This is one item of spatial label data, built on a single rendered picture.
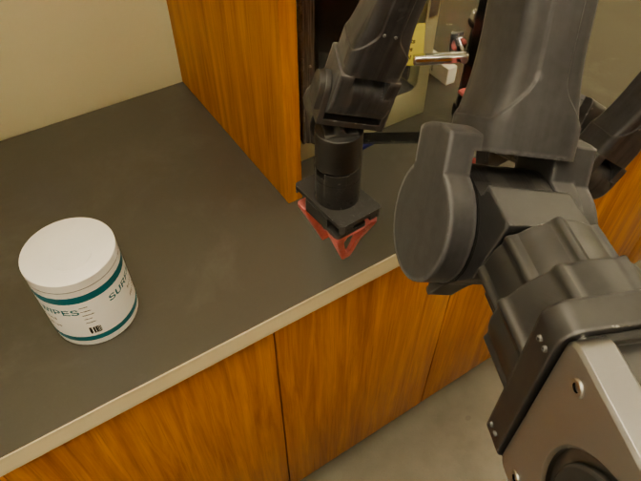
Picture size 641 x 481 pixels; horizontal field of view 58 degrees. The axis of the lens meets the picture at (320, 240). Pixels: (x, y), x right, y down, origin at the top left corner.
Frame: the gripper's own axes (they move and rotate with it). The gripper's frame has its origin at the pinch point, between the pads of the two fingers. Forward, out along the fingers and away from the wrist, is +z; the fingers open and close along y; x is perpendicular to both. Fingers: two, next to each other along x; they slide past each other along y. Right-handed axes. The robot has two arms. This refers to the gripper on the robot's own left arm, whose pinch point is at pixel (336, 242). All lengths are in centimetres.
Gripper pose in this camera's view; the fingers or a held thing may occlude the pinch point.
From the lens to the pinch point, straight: 80.7
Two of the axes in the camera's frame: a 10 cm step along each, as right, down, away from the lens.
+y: -5.9, -5.9, 5.5
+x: -8.1, 4.3, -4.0
